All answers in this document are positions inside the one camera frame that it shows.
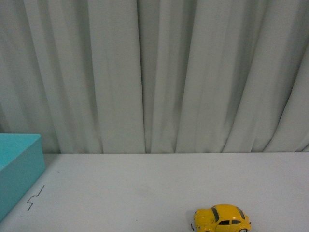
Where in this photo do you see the yellow beetle toy car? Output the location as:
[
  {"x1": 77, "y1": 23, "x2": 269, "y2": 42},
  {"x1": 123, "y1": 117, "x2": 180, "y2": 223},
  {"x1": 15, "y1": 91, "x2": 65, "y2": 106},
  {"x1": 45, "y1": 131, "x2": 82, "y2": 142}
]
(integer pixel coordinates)
[{"x1": 194, "y1": 204, "x2": 252, "y2": 232}]

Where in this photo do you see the white pleated curtain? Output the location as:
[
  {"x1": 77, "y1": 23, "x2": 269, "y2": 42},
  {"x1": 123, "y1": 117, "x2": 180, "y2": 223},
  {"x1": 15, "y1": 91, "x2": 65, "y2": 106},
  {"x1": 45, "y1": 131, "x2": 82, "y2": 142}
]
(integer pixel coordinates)
[{"x1": 0, "y1": 0, "x2": 309, "y2": 153}]

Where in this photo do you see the turquoise storage box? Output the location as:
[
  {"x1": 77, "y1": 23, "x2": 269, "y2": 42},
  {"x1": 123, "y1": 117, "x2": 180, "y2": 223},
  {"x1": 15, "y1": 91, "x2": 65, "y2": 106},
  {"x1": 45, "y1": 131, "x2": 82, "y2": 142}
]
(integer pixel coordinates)
[{"x1": 0, "y1": 133, "x2": 45, "y2": 220}]

